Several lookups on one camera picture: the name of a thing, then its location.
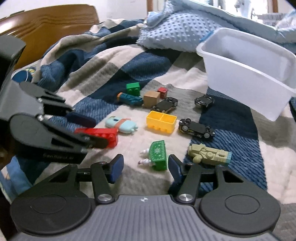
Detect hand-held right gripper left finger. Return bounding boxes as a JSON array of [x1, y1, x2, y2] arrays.
[[35, 154, 124, 205]]

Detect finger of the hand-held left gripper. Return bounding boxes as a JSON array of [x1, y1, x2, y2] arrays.
[[20, 82, 96, 128], [44, 116, 109, 152]]

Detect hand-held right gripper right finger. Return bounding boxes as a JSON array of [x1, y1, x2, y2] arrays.
[[168, 154, 264, 205]]

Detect red toy brick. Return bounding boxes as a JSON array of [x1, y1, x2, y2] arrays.
[[74, 127, 119, 149]]

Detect black toy car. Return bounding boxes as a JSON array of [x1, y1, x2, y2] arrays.
[[151, 97, 178, 113], [195, 95, 215, 108], [179, 118, 215, 139]]

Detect white plastic container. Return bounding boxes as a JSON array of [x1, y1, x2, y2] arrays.
[[196, 27, 296, 121]]

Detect green trapezoid toy block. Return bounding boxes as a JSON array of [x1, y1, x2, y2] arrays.
[[149, 140, 167, 171]]

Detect beige toy vehicle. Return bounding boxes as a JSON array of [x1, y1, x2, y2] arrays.
[[187, 143, 232, 166]]

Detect yellow toy brick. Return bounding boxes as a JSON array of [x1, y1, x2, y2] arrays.
[[146, 111, 177, 134]]

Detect teal toy car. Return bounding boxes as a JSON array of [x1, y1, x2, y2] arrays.
[[117, 92, 143, 106]]

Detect blue round object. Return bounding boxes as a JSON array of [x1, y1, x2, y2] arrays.
[[13, 67, 35, 82]]

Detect green toy brick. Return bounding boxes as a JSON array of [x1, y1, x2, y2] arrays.
[[126, 82, 141, 96]]

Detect brown wooden cube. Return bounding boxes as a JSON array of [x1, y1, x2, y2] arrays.
[[143, 91, 161, 108]]

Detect blue grey plaid blanket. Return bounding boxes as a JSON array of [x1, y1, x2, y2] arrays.
[[0, 19, 296, 241]]

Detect wooden headboard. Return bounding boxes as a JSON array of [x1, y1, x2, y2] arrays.
[[0, 4, 100, 70]]

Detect light blue dotted blanket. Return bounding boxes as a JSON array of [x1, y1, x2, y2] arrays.
[[136, 0, 296, 52]]

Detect window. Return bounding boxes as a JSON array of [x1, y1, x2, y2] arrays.
[[147, 0, 279, 19]]

